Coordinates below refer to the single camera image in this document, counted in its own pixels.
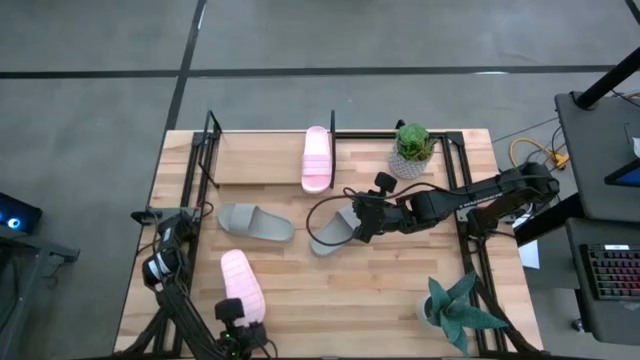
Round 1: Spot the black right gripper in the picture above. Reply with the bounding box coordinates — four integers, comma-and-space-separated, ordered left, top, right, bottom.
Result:
349, 194, 404, 245

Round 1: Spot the grey rubber slide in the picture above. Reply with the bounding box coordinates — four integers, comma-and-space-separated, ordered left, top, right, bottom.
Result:
308, 203, 363, 258
216, 201, 296, 244

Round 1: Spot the pink rubber slide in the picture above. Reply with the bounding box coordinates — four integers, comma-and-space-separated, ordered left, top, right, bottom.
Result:
301, 125, 333, 195
220, 248, 267, 329

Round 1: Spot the succulent in triangle-patterned pot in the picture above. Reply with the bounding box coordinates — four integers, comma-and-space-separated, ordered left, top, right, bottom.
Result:
387, 122, 437, 181

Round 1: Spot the teal plant in white pot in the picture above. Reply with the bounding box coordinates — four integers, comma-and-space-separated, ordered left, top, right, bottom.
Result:
416, 271, 510, 357

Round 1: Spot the small black clamp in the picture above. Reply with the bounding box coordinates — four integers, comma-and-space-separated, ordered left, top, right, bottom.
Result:
130, 208, 164, 227

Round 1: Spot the white paper sheet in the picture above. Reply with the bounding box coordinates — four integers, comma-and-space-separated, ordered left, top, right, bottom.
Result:
516, 239, 542, 271

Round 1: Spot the black side stand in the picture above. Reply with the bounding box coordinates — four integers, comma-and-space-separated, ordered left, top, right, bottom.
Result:
0, 233, 82, 360

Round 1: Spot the black keyboard with lit keys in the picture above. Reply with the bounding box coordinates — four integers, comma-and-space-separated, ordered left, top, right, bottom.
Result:
579, 243, 640, 302

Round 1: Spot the grey keyboard desk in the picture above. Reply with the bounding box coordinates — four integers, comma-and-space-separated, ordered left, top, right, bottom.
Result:
564, 217, 640, 347

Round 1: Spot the black device with blue light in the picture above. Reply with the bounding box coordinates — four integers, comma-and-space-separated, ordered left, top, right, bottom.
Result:
0, 192, 44, 237

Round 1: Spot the tablet with blue screen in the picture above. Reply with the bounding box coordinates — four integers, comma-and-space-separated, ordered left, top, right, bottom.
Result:
603, 158, 640, 189

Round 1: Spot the black slanted pole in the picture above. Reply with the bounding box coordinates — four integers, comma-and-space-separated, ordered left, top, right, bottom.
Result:
574, 46, 640, 110

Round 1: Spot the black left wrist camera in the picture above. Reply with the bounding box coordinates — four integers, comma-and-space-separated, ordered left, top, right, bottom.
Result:
214, 297, 247, 324

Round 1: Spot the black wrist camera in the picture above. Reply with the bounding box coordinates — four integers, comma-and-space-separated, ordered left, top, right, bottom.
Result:
374, 171, 399, 197
214, 297, 247, 324

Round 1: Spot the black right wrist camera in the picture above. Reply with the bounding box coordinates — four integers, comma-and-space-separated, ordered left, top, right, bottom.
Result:
374, 171, 399, 197

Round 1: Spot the black metal rig frame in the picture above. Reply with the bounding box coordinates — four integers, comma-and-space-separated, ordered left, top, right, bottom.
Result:
113, 117, 547, 360

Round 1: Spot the wooden shelf with black frame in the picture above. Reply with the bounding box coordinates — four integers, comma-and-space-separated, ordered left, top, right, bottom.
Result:
196, 109, 338, 192

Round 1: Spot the yellow floor cable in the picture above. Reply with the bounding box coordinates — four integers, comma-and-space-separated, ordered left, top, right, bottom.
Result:
509, 137, 570, 172

